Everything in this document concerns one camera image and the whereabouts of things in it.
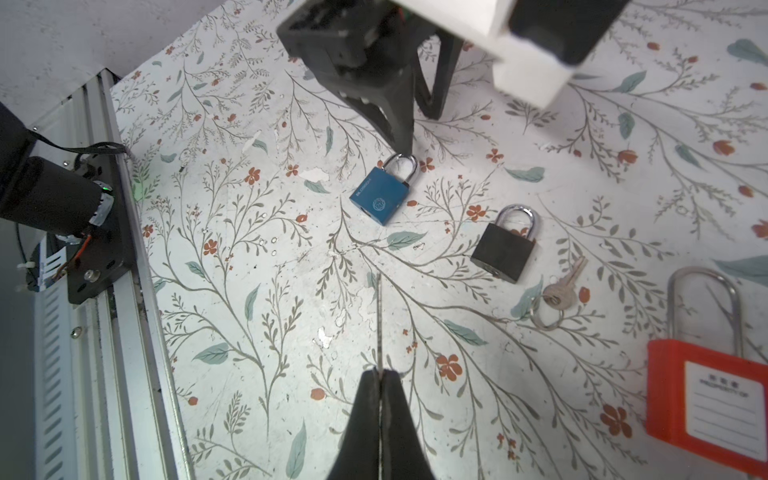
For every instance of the thin silver key blade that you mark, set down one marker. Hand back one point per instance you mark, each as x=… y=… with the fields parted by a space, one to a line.
x=379 y=323

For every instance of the blue padlock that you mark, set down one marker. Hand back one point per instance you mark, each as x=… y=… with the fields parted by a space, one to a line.
x=381 y=193

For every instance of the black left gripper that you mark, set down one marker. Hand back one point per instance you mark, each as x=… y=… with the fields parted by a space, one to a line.
x=365 y=49

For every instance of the silver key on ring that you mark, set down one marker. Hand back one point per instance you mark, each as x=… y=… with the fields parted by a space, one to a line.
x=560 y=296

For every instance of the black padlock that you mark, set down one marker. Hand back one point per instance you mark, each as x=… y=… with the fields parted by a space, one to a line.
x=503 y=253

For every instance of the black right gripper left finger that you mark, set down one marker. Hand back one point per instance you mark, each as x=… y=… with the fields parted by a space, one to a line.
x=358 y=456

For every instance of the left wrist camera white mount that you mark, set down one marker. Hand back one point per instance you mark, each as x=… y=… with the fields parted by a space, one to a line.
x=537 y=46

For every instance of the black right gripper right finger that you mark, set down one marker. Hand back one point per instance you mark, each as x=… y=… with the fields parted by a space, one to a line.
x=402 y=455

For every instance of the red padlock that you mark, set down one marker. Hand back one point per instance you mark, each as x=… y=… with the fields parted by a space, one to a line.
x=704 y=401

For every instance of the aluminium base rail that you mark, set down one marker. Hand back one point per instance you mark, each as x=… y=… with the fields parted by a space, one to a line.
x=105 y=403

